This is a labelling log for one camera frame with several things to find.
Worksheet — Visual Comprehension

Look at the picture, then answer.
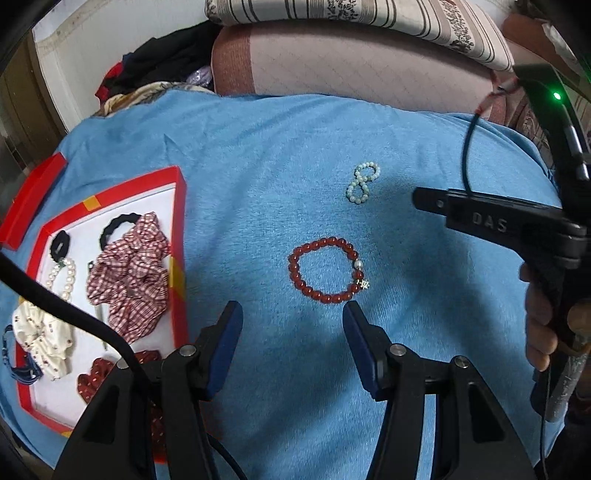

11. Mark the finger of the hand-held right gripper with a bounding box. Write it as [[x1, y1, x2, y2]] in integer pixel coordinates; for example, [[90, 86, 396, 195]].
[[412, 186, 562, 246]]

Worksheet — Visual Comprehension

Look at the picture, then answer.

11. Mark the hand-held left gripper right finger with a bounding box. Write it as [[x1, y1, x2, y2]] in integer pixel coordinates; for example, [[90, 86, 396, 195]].
[[342, 300, 539, 480]]

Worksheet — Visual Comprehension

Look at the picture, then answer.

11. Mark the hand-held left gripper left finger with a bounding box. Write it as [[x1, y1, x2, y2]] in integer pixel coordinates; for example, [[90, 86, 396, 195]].
[[54, 300, 245, 480]]

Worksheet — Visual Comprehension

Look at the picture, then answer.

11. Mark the red bead bracelet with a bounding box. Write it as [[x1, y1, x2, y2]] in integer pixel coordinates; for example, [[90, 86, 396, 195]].
[[287, 236, 373, 306]]

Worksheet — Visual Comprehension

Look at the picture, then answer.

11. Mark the red checked scrunchie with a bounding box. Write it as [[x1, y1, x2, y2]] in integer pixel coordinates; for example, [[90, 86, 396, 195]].
[[86, 212, 171, 345]]

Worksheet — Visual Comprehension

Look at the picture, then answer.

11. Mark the metal hair pin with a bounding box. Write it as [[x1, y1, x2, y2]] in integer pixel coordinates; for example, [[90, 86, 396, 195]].
[[99, 306, 112, 352]]

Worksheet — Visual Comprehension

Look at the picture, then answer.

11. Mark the red dotted scrunchie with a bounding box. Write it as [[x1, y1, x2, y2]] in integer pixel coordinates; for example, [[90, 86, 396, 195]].
[[76, 349, 165, 457]]

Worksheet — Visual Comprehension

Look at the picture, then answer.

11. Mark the red-rimmed white tray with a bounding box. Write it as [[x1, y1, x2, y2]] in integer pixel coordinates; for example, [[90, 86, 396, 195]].
[[17, 165, 189, 465]]

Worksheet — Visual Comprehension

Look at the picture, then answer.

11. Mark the thick black hair tie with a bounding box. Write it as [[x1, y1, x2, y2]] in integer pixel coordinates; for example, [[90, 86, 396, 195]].
[[99, 212, 142, 248]]

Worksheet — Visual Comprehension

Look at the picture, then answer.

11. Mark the white pearl bracelet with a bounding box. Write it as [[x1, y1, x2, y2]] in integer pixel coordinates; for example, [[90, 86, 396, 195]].
[[45, 257, 77, 301]]

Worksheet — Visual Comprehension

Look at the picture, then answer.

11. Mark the white floral scrunchie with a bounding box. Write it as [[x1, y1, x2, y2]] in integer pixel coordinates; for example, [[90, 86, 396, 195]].
[[11, 302, 76, 382]]

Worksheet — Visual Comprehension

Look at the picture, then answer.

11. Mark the small black hair tie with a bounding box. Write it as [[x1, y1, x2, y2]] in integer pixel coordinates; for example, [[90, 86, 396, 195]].
[[49, 230, 71, 260]]

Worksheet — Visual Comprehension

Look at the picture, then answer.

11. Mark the blue hair tie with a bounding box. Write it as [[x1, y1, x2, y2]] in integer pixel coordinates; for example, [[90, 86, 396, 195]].
[[2, 325, 45, 384]]

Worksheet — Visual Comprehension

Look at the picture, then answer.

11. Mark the person's right hand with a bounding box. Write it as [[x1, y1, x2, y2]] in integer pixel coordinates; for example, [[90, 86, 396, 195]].
[[520, 262, 591, 372]]

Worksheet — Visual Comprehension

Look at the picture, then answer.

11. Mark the striped floral cushion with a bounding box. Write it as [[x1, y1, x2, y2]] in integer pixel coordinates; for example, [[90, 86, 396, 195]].
[[503, 94, 557, 153], [205, 0, 516, 73]]

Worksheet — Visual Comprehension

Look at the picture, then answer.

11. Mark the white cloth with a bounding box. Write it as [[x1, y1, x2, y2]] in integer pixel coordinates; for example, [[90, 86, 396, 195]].
[[542, 20, 583, 66]]

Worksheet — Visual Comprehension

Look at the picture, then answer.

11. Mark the blue blanket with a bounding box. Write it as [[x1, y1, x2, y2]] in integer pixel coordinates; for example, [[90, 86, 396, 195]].
[[0, 89, 570, 480]]

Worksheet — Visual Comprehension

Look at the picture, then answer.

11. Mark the red box lid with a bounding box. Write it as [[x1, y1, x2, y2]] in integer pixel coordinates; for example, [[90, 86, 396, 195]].
[[0, 154, 69, 251]]

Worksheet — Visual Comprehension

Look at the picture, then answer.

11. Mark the yellowish patterned cloth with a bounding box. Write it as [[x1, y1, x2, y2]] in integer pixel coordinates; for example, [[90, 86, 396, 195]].
[[101, 80, 216, 116]]

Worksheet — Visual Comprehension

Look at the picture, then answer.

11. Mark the dark clothes pile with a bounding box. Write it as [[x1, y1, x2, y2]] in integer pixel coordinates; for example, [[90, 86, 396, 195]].
[[94, 20, 223, 100]]

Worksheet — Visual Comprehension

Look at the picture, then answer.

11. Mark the brown wooden door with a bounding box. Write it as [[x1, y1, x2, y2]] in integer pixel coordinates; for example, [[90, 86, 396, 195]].
[[0, 41, 66, 195]]

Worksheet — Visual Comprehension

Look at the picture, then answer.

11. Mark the black cable with wrapped sleeve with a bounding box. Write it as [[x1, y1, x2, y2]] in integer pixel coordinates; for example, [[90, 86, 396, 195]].
[[461, 76, 525, 195]]

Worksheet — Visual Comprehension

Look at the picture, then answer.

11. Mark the pale green bead bracelet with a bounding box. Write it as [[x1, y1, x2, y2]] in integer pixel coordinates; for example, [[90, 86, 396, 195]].
[[345, 160, 382, 205]]

